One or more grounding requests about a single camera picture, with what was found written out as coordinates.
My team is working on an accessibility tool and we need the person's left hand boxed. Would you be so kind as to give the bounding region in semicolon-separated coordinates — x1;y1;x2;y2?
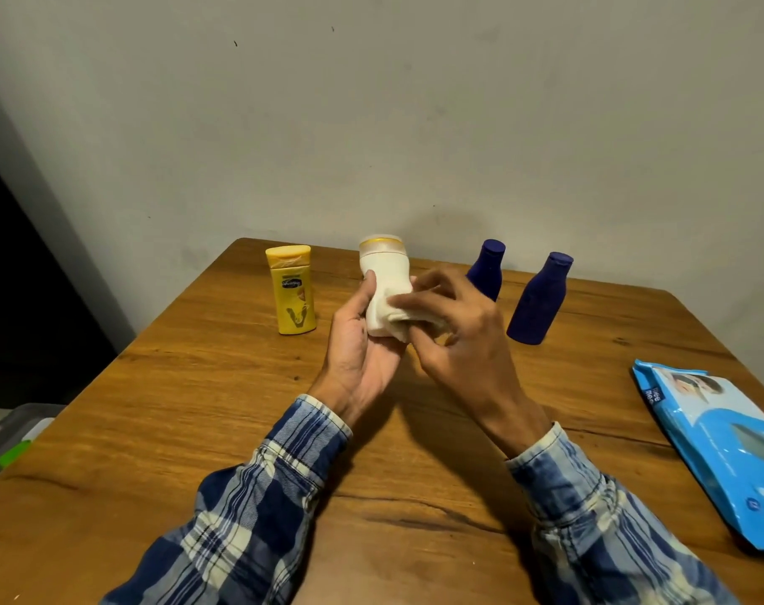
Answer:
307;270;415;429

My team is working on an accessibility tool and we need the person's right hand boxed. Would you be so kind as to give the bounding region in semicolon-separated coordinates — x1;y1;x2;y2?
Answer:
388;267;553;460

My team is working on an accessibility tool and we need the white wet wipe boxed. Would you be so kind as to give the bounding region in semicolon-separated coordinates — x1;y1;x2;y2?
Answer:
386;305;449;345

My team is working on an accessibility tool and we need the dark blue bottle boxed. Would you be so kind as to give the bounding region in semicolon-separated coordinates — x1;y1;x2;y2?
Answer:
506;251;575;347
465;238;507;303

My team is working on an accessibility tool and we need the yellow bottle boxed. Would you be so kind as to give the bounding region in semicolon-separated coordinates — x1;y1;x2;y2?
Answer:
265;245;319;337

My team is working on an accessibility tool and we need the white bottle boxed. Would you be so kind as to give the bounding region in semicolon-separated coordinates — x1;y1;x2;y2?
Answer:
358;234;415;341

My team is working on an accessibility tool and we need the blue wet wipes pack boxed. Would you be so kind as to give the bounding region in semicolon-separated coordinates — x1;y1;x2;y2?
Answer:
630;358;764;554

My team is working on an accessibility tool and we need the person's left forearm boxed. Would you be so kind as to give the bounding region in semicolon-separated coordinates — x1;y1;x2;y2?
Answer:
101;394;352;605

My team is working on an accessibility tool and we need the person's right forearm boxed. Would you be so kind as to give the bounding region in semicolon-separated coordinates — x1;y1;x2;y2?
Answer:
504;423;742;605

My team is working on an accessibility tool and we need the wooden table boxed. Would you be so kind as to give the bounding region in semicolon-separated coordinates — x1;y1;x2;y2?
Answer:
0;237;764;605

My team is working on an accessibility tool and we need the grey plastic box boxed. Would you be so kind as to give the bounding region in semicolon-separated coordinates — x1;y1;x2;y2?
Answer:
0;402;65;492

